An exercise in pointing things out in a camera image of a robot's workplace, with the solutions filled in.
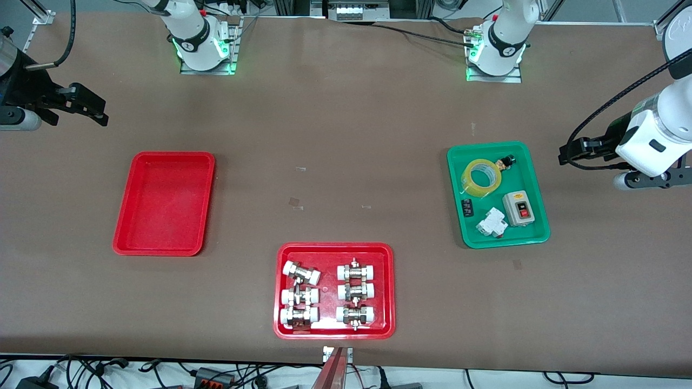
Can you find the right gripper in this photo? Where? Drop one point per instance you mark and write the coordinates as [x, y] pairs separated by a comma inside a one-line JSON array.
[[28, 86]]

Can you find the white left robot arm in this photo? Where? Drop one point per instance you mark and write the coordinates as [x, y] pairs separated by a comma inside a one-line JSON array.
[[503, 43]]

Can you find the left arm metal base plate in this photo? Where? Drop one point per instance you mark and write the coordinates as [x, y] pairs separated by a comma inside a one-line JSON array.
[[513, 77]]

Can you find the small black terminal block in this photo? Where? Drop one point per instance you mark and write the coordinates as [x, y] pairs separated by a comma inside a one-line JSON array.
[[467, 207]]

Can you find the yellow clear tape roll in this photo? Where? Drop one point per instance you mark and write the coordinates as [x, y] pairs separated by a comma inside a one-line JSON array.
[[470, 186]]

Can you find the black orange power adapter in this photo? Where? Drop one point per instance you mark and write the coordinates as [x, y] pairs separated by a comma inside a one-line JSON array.
[[213, 376]]

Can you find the green plastic tray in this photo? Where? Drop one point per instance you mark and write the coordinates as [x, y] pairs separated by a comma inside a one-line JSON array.
[[489, 240]]

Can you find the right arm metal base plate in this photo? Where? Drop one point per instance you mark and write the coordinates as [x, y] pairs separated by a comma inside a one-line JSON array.
[[233, 48]]

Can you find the red tray holding fittings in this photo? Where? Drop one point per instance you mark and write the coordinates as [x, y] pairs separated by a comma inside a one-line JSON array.
[[328, 292]]

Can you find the grey power strip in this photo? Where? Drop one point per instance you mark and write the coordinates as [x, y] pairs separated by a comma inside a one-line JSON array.
[[354, 11]]

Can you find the empty-type red plastic tray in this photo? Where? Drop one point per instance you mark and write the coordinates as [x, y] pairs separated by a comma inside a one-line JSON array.
[[162, 205]]

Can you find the red metal bar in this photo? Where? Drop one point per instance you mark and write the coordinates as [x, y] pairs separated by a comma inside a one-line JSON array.
[[332, 373]]

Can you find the tilted white metal pipe fitting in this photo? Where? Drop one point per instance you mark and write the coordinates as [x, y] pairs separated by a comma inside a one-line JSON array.
[[301, 273]]

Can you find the grey switch box red button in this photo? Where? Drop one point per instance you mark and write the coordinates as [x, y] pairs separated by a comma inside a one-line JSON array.
[[520, 210]]

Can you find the aluminium frame profile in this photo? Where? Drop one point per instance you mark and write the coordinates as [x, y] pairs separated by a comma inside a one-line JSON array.
[[39, 13], [670, 21]]

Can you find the white circuit breaker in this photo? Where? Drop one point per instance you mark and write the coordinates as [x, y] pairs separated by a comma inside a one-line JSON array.
[[491, 223]]

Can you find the silver metal bracket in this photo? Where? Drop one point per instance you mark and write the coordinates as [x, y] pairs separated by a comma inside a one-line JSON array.
[[326, 354]]

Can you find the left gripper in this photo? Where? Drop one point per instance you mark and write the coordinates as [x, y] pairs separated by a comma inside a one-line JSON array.
[[609, 140]]

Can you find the black brass connector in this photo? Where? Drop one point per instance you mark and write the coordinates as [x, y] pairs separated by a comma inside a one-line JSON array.
[[506, 161]]

